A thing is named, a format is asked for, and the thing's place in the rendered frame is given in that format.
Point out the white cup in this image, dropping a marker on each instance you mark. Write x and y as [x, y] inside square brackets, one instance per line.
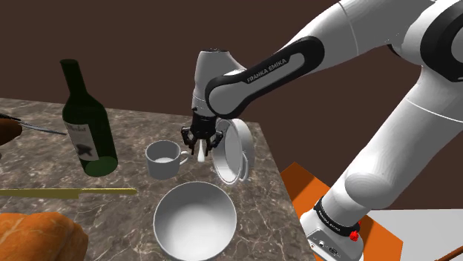
[162, 168]

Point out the silver knife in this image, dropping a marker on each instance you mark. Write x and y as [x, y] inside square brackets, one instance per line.
[39, 128]

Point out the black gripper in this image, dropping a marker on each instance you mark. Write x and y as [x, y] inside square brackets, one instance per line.
[203, 126]

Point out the orange robot stand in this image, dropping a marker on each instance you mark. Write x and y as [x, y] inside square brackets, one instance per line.
[307, 189]

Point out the yellow knife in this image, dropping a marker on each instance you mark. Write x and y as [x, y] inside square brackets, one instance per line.
[54, 193]

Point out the green wine bottle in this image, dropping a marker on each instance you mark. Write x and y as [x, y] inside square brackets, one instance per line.
[86, 119]

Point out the white bowl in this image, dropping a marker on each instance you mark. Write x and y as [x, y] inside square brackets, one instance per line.
[193, 224]

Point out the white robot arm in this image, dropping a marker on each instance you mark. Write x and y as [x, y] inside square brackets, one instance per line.
[398, 144]

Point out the white round pot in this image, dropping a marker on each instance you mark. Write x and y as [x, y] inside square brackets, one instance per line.
[231, 152]

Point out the orange bread loaf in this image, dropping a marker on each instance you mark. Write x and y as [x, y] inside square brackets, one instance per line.
[36, 238]

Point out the small white stick-shaped utensil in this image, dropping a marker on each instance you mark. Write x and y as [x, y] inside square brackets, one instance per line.
[201, 153]

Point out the brown round object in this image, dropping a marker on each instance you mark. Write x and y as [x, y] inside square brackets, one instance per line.
[7, 131]

